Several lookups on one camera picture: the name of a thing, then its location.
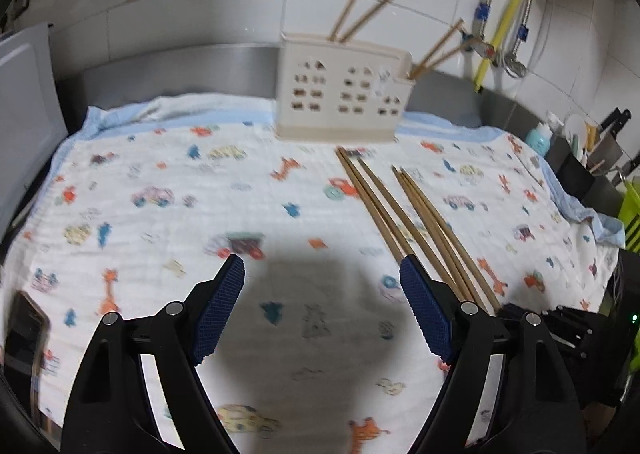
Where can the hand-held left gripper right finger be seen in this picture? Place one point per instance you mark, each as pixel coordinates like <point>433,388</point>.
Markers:
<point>425,309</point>

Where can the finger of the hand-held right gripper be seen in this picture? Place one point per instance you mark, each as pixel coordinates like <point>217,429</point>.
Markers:
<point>560,331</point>

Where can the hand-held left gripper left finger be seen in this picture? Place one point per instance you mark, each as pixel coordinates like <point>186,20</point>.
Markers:
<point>220,309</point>

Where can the brown wooden chopstick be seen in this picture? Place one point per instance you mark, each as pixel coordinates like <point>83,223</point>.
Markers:
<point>393,214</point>
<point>345,14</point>
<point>440,46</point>
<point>367,19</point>
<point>432,234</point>
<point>371,204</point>
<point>445,59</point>
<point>442,234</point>
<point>452,234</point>

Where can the beige plastic chopstick holder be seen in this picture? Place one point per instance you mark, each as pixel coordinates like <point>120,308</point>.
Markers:
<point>335,64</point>

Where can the white cartoon printed cloth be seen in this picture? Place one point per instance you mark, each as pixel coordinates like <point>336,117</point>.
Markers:
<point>175,194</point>

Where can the green plastic dish rack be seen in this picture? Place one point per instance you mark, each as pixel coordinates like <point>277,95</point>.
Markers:
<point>631,214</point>

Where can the black utensil container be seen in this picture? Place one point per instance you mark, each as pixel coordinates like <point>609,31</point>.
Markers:
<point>570,169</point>

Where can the steel cleaver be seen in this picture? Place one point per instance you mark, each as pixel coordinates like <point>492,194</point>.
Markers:
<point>607,151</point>

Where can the blue soap bottle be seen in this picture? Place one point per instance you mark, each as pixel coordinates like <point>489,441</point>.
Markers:
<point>539,139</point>

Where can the black smartphone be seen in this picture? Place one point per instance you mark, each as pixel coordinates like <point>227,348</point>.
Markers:
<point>25,349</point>

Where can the metal water valve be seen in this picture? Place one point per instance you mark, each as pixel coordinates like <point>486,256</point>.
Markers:
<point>515,66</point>

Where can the white microwave oven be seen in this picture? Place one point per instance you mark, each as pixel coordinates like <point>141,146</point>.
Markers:
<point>27,109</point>

